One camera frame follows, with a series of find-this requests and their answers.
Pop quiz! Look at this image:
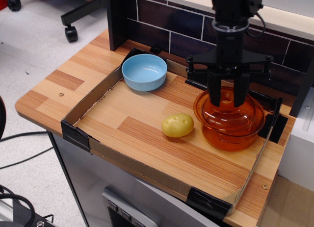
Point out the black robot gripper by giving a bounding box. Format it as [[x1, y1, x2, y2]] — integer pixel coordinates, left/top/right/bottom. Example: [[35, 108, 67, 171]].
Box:
[[186, 20, 274, 107]]

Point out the orange transparent pot lid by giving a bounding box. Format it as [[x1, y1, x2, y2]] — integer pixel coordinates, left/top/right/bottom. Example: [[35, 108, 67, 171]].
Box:
[[193, 87, 265, 136]]

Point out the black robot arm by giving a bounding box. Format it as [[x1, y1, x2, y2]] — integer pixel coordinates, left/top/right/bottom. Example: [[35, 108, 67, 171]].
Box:
[[186, 0, 274, 107]]

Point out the orange transparent pot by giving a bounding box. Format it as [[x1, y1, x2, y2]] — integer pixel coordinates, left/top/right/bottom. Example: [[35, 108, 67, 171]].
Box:
[[201, 86, 266, 152]]

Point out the yellow plastic potato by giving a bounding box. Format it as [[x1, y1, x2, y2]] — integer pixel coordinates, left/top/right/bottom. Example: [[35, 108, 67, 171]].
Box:
[[161, 113, 194, 138]]

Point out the dark brick backsplash panel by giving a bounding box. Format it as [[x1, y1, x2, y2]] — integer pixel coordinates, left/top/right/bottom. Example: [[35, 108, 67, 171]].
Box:
[[106, 0, 314, 95]]

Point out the light blue bowl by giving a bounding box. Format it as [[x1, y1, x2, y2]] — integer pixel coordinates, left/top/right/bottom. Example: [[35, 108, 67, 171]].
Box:
[[121, 54, 168, 92]]

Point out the black rolling chair base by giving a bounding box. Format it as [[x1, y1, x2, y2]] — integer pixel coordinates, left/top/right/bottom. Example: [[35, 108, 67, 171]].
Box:
[[61, 0, 105, 43]]

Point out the grey toy oven cabinet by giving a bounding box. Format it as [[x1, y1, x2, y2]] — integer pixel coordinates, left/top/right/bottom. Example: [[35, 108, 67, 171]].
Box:
[[49, 133, 216, 227]]

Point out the black caster wheel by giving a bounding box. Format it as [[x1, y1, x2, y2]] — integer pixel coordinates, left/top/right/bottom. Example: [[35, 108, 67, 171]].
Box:
[[7, 0, 22, 11]]

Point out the black floor cable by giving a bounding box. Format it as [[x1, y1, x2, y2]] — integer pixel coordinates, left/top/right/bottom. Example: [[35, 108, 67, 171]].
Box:
[[0, 131, 54, 170]]

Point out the black braided cable bundle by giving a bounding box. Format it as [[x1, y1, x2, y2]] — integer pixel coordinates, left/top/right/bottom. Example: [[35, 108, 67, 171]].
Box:
[[0, 184, 54, 227]]

